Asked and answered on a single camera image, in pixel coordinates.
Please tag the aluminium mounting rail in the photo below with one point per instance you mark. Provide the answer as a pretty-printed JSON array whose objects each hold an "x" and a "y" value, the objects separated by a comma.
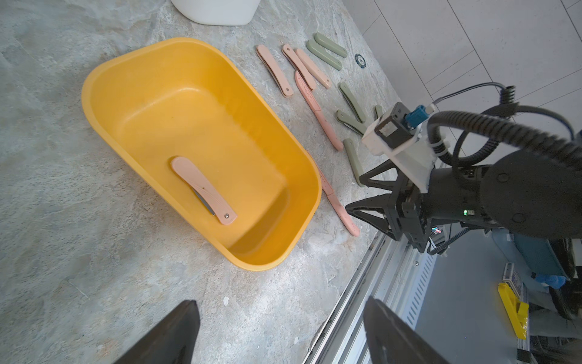
[{"x": 393, "y": 272}]

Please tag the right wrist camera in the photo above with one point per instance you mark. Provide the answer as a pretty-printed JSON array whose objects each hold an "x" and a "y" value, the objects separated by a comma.
[{"x": 397, "y": 135}]

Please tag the green folded knife front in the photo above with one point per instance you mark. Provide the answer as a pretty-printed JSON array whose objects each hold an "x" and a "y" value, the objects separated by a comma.
[{"x": 356, "y": 166}]

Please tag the yellow plastic storage box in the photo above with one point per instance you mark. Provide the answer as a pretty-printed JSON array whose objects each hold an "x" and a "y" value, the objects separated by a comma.
[{"x": 183, "y": 97}]

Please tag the white plastic storage box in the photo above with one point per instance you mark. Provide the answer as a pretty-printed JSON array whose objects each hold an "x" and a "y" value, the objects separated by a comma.
[{"x": 218, "y": 12}]

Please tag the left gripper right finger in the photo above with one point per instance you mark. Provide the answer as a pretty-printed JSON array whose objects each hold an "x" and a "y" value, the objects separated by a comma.
[{"x": 391, "y": 340}]

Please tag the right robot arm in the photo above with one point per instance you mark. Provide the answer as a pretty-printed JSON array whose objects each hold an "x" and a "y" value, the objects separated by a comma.
[{"x": 512, "y": 166}]

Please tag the long pink ceramic knife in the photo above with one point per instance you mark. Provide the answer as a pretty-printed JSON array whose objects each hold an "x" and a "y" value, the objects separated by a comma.
[{"x": 338, "y": 207}]

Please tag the long pink open knife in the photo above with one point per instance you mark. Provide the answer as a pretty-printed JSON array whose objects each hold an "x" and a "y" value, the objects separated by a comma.
[{"x": 317, "y": 111}]

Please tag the green folded knife right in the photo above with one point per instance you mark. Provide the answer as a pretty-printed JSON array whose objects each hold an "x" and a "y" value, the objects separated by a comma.
[{"x": 378, "y": 111}]

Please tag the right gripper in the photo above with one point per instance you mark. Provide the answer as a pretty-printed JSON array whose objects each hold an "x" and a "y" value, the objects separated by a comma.
[{"x": 401, "y": 214}]

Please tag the pink fruit knife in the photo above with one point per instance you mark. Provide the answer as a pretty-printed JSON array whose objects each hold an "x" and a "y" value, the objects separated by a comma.
[{"x": 203, "y": 188}]

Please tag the green folded knife centre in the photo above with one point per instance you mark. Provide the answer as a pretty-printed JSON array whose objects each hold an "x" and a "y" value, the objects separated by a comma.
[{"x": 351, "y": 122}]

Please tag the green folded knife upright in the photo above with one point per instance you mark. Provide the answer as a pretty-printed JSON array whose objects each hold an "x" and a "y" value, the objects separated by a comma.
[{"x": 352, "y": 101}]

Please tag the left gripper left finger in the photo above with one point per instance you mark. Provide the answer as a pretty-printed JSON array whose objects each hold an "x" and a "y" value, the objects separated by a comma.
[{"x": 172, "y": 340}]

